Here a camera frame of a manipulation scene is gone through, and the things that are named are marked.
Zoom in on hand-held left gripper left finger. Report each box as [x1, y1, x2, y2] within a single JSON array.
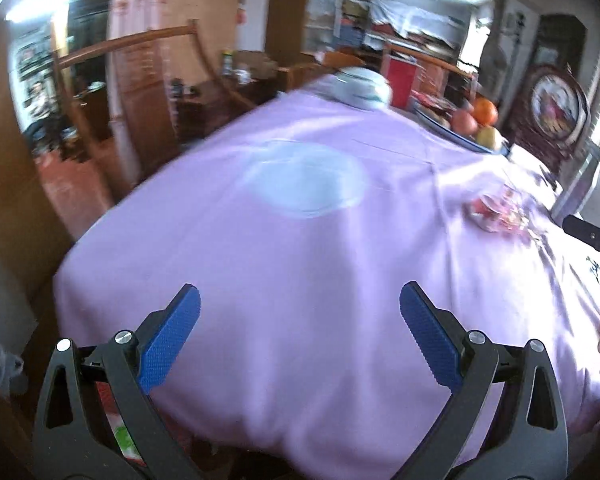
[[32, 283, 203, 480]]

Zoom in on grey cloth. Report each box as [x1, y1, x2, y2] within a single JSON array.
[[0, 340, 29, 397]]

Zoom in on red snack packets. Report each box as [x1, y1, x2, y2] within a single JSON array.
[[412, 92, 456, 111]]

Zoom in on blue fruit plate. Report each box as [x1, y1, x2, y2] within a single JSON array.
[[410, 97, 511, 157]]

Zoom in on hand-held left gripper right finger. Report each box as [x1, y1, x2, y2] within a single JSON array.
[[399, 281, 570, 480]]

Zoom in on white hanging cloth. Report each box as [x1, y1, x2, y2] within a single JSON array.
[[370, 0, 467, 47]]

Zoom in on red box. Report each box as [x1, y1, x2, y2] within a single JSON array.
[[385, 55, 419, 106]]

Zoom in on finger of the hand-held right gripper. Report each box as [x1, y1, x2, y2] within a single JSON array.
[[562, 214, 600, 264]]

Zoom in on purple tablecloth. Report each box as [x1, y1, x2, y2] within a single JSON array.
[[52, 72, 600, 462]]

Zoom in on orange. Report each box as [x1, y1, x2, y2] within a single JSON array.
[[472, 98, 500, 126]]

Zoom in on curved wooden chair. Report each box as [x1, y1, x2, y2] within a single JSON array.
[[52, 19, 262, 192]]

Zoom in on dark wooden side table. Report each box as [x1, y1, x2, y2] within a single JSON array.
[[172, 77, 282, 132]]

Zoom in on yellow apple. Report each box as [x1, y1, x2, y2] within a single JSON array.
[[476, 126, 504, 151]]

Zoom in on red apple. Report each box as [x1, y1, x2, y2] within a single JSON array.
[[450, 110, 480, 136]]

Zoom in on white ceramic jar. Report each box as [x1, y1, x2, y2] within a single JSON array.
[[325, 66, 394, 111]]

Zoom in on clear plastic lid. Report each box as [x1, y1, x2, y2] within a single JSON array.
[[240, 140, 369, 219]]

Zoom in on carved wooden chair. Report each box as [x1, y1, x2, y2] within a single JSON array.
[[380, 42, 481, 102]]

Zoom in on steel thermos bottle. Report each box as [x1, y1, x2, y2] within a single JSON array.
[[550, 142, 600, 221]]

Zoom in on floral glass dish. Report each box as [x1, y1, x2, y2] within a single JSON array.
[[467, 185, 536, 234]]

